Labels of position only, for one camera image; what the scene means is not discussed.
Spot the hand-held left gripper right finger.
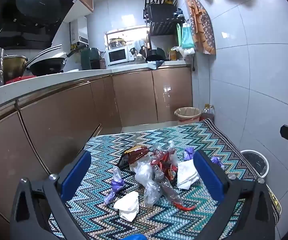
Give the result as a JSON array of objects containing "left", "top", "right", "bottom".
[{"left": 193, "top": 150, "right": 277, "bottom": 240}]

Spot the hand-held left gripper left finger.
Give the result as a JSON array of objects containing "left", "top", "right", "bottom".
[{"left": 9, "top": 150, "right": 92, "bottom": 240}]

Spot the small purple wrapper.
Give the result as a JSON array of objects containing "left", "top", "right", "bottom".
[
  {"left": 183, "top": 147, "right": 194, "bottom": 162},
  {"left": 210, "top": 156, "right": 225, "bottom": 170}
]

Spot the white tissue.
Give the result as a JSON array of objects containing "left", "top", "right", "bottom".
[
  {"left": 113, "top": 191, "right": 140, "bottom": 222},
  {"left": 176, "top": 159, "right": 200, "bottom": 190}
]

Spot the long purple wrapper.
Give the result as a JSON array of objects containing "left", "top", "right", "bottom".
[{"left": 103, "top": 166, "right": 126, "bottom": 205}]

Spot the clear red-tipped plastic wrapper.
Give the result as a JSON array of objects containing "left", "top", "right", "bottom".
[{"left": 154, "top": 172, "right": 197, "bottom": 211}]

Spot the white trash bin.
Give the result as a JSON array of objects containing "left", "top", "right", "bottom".
[{"left": 240, "top": 149, "right": 269, "bottom": 179}]

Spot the red foil wrapper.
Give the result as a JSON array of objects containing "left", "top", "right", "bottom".
[{"left": 150, "top": 150, "right": 178, "bottom": 180}]

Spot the clear plastic film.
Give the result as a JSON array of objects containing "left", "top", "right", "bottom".
[{"left": 152, "top": 141, "right": 178, "bottom": 167}]

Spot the clear plastic bag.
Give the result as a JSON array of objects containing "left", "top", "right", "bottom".
[{"left": 134, "top": 155, "right": 164, "bottom": 207}]

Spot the brown red snack wrapper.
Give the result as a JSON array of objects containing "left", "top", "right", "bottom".
[{"left": 115, "top": 145, "right": 151, "bottom": 168}]

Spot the beige trash bin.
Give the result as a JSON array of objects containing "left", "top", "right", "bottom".
[{"left": 174, "top": 107, "right": 201, "bottom": 125}]

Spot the zigzag patterned mat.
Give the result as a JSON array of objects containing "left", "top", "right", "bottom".
[{"left": 48, "top": 119, "right": 282, "bottom": 240}]

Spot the cooking oil bottle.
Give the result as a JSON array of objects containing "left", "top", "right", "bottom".
[{"left": 199, "top": 104, "right": 216, "bottom": 121}]

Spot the brown kitchen cabinet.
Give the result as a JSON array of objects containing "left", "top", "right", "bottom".
[{"left": 0, "top": 64, "right": 193, "bottom": 230}]

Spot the red board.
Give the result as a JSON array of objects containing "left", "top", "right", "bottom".
[{"left": 5, "top": 75, "right": 37, "bottom": 85}]

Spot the black wok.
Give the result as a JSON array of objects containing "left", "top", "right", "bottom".
[{"left": 25, "top": 44, "right": 81, "bottom": 77}]

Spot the brass pot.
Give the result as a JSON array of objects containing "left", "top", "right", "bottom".
[{"left": 3, "top": 54, "right": 29, "bottom": 83}]

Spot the blue dish cloth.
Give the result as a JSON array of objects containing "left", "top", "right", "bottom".
[{"left": 146, "top": 60, "right": 165, "bottom": 70}]

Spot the white microwave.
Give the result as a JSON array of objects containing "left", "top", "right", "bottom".
[{"left": 105, "top": 45, "right": 135, "bottom": 67}]

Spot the crumpled white plastic bag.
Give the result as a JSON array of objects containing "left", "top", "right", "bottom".
[{"left": 171, "top": 45, "right": 196, "bottom": 57}]

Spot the orange patterned apron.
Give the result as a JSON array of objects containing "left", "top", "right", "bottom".
[{"left": 185, "top": 0, "right": 216, "bottom": 55}]

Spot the black pot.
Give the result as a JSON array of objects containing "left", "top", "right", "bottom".
[{"left": 145, "top": 47, "right": 167, "bottom": 63}]

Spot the glass pot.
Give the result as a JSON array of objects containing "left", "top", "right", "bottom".
[{"left": 108, "top": 38, "right": 126, "bottom": 49}]

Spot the teal hanging bag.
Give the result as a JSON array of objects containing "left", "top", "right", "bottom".
[{"left": 176, "top": 23, "right": 196, "bottom": 50}]

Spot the white water heater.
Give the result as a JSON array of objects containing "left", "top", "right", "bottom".
[{"left": 70, "top": 16, "right": 89, "bottom": 47}]

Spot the light blue cloth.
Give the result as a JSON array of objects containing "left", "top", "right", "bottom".
[{"left": 134, "top": 39, "right": 144, "bottom": 53}]

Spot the black range hood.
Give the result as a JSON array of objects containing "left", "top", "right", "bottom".
[{"left": 0, "top": 0, "right": 81, "bottom": 50}]

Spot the black wall rack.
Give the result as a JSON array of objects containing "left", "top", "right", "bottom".
[{"left": 143, "top": 0, "right": 186, "bottom": 37}]

